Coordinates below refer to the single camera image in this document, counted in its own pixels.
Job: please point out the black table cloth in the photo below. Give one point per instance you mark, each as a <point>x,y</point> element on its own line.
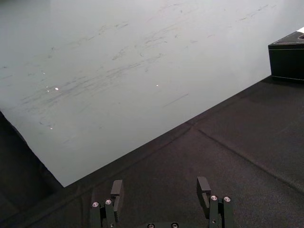
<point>190,166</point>

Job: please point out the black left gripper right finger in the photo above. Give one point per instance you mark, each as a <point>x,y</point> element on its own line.
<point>215,209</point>

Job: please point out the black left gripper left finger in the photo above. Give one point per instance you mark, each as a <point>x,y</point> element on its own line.
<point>113,209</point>

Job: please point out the white tissue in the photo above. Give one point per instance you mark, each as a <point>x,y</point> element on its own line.
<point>301,29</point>

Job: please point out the black stitched tissue box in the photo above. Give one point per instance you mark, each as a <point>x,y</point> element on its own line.
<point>287,59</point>

